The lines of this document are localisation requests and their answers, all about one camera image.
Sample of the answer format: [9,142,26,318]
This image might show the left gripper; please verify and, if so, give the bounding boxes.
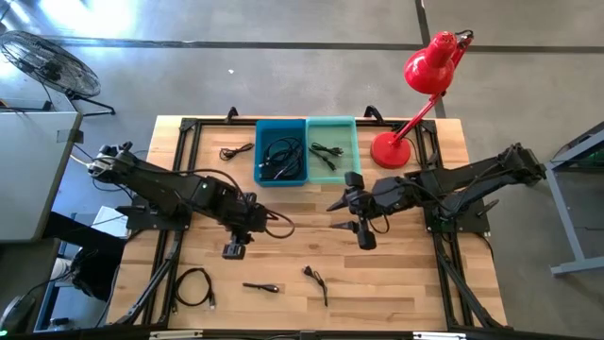
[226,191,280,247]

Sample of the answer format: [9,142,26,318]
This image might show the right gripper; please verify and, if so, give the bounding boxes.
[326,181,402,251]

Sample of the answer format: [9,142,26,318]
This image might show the black looped usb cable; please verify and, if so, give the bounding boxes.
[172,266,217,315]
[262,209,296,240]
[309,143,344,172]

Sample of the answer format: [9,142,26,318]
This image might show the black cable silver plugs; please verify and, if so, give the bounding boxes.
[259,135,306,181]

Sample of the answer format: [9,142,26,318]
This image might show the short thin black cable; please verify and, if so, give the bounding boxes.
[302,264,329,308]

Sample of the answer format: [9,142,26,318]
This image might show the small black cable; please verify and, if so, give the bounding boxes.
[219,142,256,162]

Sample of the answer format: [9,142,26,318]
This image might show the teal plastic bin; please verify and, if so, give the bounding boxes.
[305,115,362,185]

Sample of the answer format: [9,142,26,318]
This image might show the red desk lamp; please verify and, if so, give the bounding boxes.
[370,28,476,170]

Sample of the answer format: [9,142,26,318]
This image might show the blue plastic bin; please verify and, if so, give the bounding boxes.
[253,117,310,189]

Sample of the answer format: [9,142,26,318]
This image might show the grey side table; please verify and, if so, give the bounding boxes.
[0,109,84,245]

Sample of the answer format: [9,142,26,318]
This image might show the black floor fan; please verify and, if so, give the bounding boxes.
[0,30,117,117]

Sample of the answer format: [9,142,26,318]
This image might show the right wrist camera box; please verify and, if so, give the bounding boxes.
[344,171,366,191]

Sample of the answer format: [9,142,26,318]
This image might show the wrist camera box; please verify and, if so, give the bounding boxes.
[344,171,366,191]
[221,242,248,262]

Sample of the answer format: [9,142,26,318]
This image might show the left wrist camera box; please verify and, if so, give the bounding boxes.
[221,242,248,262]

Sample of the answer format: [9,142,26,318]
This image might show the black aluminium table frame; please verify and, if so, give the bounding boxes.
[112,116,509,332]

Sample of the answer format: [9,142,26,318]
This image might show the silver metal bracket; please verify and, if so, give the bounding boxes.
[414,331,468,340]
[149,330,204,340]

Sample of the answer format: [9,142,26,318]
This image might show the grey metal table frame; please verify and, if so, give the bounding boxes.
[537,120,604,278]

